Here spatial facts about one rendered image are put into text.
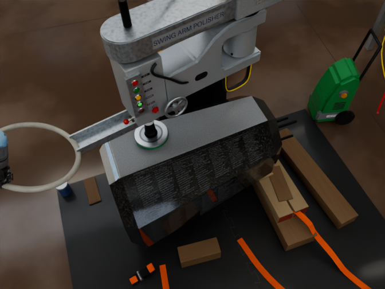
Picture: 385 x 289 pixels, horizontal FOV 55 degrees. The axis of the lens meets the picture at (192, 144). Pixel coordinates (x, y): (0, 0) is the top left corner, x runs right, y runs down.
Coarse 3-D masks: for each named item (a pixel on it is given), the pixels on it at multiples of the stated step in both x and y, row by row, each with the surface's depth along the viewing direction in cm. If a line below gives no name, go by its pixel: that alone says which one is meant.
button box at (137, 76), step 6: (138, 72) 177; (126, 78) 175; (132, 78) 176; (138, 78) 178; (126, 84) 177; (138, 84) 181; (132, 90) 181; (132, 96) 184; (144, 96) 189; (132, 102) 187; (138, 102) 190; (144, 102) 192; (132, 108) 192; (138, 108) 193; (144, 108) 196; (138, 114) 196
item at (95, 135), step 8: (120, 112) 215; (128, 112) 218; (168, 112) 220; (104, 120) 212; (112, 120) 215; (120, 120) 217; (88, 128) 209; (96, 128) 212; (104, 128) 214; (112, 128) 214; (120, 128) 208; (128, 128) 210; (72, 136) 206; (80, 136) 210; (88, 136) 210; (96, 136) 210; (104, 136) 205; (112, 136) 208; (80, 144) 207; (88, 144) 202; (96, 144) 205
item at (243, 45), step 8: (248, 32) 204; (256, 32) 210; (232, 40) 209; (240, 40) 208; (248, 40) 209; (224, 48) 221; (232, 48) 214; (240, 48) 212; (248, 48) 214; (240, 56) 217
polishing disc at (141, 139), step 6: (156, 120) 241; (156, 126) 238; (162, 126) 238; (138, 132) 236; (162, 132) 235; (138, 138) 233; (144, 138) 233; (156, 138) 233; (162, 138) 232; (144, 144) 230; (150, 144) 230; (156, 144) 230
